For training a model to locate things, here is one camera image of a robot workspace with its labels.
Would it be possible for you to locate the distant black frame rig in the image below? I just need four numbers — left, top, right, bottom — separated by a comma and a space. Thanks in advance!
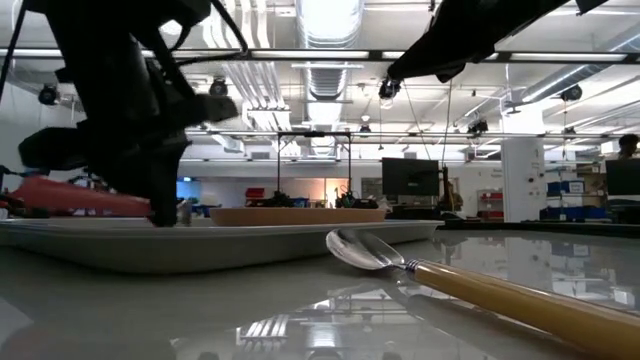
276, 131, 353, 209

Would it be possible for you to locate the spoon with yellow handle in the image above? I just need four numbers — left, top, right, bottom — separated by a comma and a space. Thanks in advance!
325, 228, 640, 360

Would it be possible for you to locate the black overhead light bar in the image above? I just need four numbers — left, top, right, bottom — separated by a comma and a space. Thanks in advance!
0, 47, 640, 65

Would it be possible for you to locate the grey plastic tray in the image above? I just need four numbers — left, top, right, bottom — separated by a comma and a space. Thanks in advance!
0, 217, 445, 275

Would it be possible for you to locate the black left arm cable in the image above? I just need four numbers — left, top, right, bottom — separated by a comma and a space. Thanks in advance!
174, 0, 250, 67

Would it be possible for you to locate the fork with pink handle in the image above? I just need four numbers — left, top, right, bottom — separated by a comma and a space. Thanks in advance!
7, 174, 194, 227

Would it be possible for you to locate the blue storage bin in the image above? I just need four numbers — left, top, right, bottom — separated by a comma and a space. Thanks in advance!
539, 205, 609, 221
546, 180, 585, 196

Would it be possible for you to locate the orange round plate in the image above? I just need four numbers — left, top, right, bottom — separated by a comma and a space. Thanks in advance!
208, 206, 387, 228

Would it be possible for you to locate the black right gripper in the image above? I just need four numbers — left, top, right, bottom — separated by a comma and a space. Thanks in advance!
387, 0, 571, 85

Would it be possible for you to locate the silver ceiling air duct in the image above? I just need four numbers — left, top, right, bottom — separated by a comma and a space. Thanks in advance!
294, 0, 366, 156

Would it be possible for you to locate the shelf with red bins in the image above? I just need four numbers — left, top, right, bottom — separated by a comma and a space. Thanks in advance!
478, 189, 505, 220

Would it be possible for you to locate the person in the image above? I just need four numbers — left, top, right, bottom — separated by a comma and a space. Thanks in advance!
617, 133, 640, 161

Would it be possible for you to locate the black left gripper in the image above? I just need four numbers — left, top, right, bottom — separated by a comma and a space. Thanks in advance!
18, 29, 240, 227

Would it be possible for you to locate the black aluminium table frame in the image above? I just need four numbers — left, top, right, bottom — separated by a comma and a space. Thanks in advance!
387, 212, 640, 240

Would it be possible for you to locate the black computer monitor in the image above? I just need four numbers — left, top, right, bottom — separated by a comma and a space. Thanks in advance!
381, 157, 441, 198
604, 158, 640, 197

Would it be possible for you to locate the white square pillar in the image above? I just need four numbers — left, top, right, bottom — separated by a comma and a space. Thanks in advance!
500, 137, 546, 224

